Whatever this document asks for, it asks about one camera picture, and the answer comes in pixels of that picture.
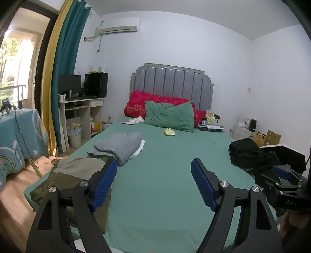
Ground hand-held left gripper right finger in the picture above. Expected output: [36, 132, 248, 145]
[191, 158, 283, 253]

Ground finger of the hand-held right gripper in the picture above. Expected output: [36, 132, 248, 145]
[272, 164, 309, 192]

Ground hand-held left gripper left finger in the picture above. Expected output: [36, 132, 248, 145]
[25, 158, 118, 253]

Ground olive green garment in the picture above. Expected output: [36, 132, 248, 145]
[29, 157, 114, 234]

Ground black clothes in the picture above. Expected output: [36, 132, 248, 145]
[228, 137, 283, 171]

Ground person's right hand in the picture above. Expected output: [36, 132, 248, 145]
[279, 210, 311, 240]

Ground black flat bag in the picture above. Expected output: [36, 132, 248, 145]
[259, 145, 307, 174]

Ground cardboard box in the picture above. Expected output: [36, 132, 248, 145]
[266, 130, 281, 146]

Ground brown paper bag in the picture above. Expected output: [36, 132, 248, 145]
[253, 131, 267, 147]

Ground grey folded garment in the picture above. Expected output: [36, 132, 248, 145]
[87, 132, 143, 166]

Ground white folded garment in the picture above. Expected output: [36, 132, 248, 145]
[129, 139, 146, 160]

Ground bed with green sheet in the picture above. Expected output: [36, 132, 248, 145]
[24, 114, 280, 253]

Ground white trash bin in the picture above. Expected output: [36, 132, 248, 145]
[67, 128, 82, 148]

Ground white nightstand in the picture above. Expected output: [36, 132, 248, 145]
[233, 125, 256, 141]

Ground pile of books and papers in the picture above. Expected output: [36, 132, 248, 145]
[197, 123, 225, 133]

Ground green snack bag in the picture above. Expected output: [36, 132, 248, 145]
[205, 110, 217, 126]

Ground green pillow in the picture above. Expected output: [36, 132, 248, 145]
[144, 100, 195, 133]

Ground white computer desk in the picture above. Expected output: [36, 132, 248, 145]
[58, 97, 104, 150]

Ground red patterned quilt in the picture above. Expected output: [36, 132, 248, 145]
[123, 90, 207, 128]

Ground table with dinosaur print cloth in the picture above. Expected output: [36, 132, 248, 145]
[0, 108, 50, 191]

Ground black computer tower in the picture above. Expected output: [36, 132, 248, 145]
[84, 72, 109, 98]

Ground black computer monitor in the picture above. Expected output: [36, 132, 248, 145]
[58, 75, 82, 98]

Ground grey padded headboard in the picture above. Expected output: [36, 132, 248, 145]
[130, 63, 214, 117]

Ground yellow curtain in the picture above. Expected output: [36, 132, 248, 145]
[40, 0, 73, 156]

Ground teal curtain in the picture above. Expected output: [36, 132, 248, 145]
[52, 0, 92, 156]

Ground white air conditioner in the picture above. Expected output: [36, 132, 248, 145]
[95, 18, 140, 37]

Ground balcony glass door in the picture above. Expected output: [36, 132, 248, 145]
[0, 2, 52, 110]

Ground small camera on tripod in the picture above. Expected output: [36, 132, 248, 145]
[0, 98, 14, 115]

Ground air conditioner hose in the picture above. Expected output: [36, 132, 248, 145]
[84, 30, 103, 53]

